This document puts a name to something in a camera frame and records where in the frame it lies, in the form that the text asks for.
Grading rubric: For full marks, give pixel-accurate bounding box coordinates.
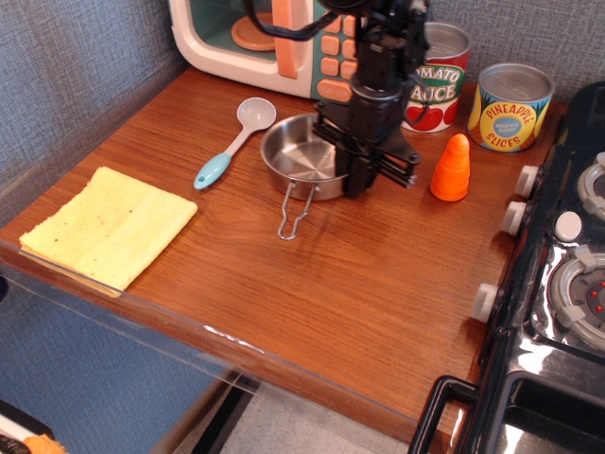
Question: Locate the small steel pot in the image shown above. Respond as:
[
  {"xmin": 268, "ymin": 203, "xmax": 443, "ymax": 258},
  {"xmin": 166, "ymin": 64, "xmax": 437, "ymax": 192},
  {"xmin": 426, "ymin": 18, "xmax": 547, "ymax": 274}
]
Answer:
[{"xmin": 260, "ymin": 113, "xmax": 346, "ymax": 240}]

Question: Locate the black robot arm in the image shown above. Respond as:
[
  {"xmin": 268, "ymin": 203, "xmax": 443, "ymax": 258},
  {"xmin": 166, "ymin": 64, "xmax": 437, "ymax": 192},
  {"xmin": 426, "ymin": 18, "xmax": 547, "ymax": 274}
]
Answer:
[{"xmin": 243, "ymin": 1, "xmax": 429, "ymax": 199}]

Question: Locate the orange object at corner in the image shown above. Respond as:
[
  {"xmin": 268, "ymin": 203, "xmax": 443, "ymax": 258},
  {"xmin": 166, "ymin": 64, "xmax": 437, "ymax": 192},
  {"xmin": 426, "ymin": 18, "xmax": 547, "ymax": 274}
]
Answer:
[{"xmin": 23, "ymin": 434, "xmax": 67, "ymax": 454}]

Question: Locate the orange toy carrot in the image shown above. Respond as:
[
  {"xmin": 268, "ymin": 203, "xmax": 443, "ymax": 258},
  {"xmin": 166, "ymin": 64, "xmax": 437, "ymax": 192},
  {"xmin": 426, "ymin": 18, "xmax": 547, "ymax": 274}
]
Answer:
[{"xmin": 429, "ymin": 133, "xmax": 471, "ymax": 201}]

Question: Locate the black toy stove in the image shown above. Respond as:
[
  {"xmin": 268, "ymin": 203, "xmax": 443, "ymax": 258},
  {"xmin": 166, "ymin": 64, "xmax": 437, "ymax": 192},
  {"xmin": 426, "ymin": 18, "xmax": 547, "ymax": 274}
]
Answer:
[{"xmin": 409, "ymin": 82, "xmax": 604, "ymax": 453}]

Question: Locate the pineapple slices can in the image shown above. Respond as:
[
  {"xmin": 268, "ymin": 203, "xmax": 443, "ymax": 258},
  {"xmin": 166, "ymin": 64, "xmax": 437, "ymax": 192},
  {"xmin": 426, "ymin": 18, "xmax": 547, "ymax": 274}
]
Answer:
[{"xmin": 467, "ymin": 62, "xmax": 555, "ymax": 152}]

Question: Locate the yellow cloth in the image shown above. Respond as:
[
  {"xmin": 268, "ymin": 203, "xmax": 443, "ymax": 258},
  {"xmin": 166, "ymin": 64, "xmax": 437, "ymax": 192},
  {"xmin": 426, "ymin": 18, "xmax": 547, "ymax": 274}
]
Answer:
[{"xmin": 19, "ymin": 166, "xmax": 198, "ymax": 298}]

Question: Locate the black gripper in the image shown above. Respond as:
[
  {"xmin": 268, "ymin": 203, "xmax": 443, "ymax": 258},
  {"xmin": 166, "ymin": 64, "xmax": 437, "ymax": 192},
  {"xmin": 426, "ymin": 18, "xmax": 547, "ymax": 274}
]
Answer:
[{"xmin": 313, "ymin": 82, "xmax": 421, "ymax": 199}]

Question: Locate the teal handled grey spoon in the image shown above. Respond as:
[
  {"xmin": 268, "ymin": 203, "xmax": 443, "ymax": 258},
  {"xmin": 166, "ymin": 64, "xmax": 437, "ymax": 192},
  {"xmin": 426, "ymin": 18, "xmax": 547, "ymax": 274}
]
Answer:
[{"xmin": 193, "ymin": 97, "xmax": 277, "ymax": 190}]

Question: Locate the toy microwave teal and pink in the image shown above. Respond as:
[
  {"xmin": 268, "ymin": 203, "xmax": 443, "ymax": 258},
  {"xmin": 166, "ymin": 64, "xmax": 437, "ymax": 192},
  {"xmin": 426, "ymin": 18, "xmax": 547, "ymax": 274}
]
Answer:
[{"xmin": 168, "ymin": 0, "xmax": 357, "ymax": 103}]

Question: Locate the tomato sauce can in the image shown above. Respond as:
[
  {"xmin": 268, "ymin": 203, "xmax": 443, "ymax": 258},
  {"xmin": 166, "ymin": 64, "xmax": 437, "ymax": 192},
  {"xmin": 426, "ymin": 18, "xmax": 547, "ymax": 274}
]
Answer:
[{"xmin": 403, "ymin": 22, "xmax": 472, "ymax": 132}]

